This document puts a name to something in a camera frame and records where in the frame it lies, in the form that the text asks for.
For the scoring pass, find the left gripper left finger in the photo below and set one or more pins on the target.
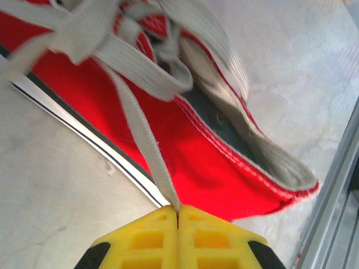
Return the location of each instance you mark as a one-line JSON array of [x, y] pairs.
[[146, 243]]

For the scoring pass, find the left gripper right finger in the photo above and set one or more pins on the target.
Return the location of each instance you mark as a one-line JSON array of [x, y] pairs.
[[213, 243]]

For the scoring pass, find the red canvas sneaker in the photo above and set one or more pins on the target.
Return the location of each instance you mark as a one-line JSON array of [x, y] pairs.
[[196, 168]]

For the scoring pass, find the white shoelace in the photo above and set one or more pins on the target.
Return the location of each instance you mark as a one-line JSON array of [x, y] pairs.
[[134, 64]]

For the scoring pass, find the long aluminium base rail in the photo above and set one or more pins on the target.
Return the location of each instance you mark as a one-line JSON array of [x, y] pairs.
[[331, 210]]

